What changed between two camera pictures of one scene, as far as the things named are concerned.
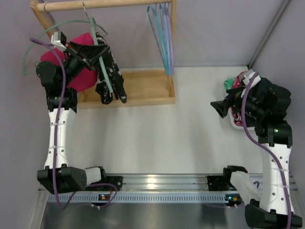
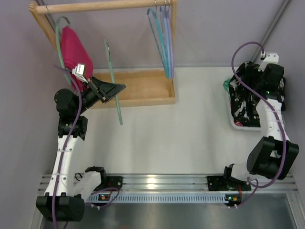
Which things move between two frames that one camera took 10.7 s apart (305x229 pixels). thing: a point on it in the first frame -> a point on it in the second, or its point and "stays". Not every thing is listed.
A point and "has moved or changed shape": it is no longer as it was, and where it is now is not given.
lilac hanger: [170, 38] stays
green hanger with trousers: [94, 26] -> [114, 80]
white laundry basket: [231, 118] stays
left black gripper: [84, 59] -> [98, 89]
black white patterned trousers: [117, 85] has moved or changed shape
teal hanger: [161, 38] stays
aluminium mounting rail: [162, 183] stays
